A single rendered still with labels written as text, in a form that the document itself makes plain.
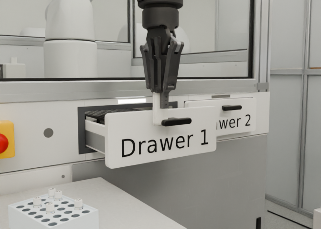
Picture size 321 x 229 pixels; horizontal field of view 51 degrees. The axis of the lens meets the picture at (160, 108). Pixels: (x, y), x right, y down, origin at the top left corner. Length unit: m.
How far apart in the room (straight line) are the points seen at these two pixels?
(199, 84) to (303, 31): 1.70
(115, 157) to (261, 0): 0.76
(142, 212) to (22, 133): 0.32
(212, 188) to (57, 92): 0.57
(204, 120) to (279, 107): 1.96
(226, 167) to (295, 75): 1.62
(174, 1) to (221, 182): 0.64
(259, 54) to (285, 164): 1.67
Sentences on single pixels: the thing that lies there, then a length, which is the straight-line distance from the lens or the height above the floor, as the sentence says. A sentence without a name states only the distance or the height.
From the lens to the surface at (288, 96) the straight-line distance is 2.69.
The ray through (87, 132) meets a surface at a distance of 0.81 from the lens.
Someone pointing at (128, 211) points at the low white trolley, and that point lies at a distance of 0.64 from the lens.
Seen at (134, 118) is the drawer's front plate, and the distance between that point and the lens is 0.70.
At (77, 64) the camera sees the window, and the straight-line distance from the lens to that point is 0.83.
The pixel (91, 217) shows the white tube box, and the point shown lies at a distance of 0.55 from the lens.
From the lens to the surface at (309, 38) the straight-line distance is 2.60.
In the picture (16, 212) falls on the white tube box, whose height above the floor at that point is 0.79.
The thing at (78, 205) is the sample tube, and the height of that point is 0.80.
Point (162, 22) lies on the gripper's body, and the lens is 0.68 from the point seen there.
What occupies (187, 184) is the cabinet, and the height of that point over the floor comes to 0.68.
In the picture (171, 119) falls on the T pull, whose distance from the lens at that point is 0.70.
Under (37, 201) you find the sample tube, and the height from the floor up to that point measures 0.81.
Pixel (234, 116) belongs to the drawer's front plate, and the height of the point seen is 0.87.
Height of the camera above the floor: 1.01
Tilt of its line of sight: 6 degrees down
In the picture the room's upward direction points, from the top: straight up
